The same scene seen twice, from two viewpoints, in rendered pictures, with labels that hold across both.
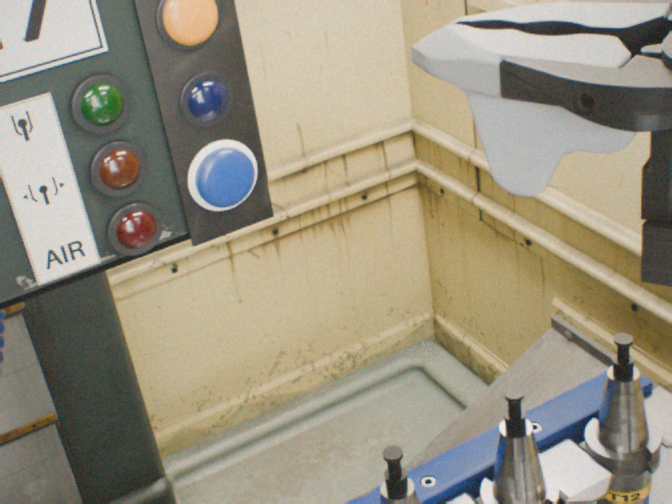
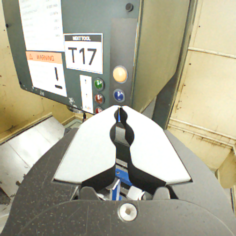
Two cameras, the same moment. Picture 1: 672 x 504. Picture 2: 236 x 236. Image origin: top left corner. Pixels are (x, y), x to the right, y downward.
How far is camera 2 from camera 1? 0.34 m
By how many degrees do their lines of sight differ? 43
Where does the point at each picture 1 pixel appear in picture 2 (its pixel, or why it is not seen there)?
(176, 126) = (111, 97)
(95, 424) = not seen: hidden behind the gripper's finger
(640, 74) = (37, 196)
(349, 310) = (205, 157)
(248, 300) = (191, 143)
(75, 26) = (97, 65)
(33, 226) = (84, 99)
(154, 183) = (105, 106)
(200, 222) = not seen: hidden behind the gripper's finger
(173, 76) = (113, 86)
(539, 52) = (83, 136)
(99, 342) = not seen: hidden behind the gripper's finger
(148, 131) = (106, 95)
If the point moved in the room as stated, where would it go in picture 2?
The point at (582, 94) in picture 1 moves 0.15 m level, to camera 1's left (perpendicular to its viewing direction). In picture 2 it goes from (44, 170) to (22, 87)
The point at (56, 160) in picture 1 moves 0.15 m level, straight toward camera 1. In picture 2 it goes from (89, 90) to (15, 117)
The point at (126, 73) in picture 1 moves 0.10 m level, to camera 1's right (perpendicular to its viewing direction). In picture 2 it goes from (105, 80) to (142, 99)
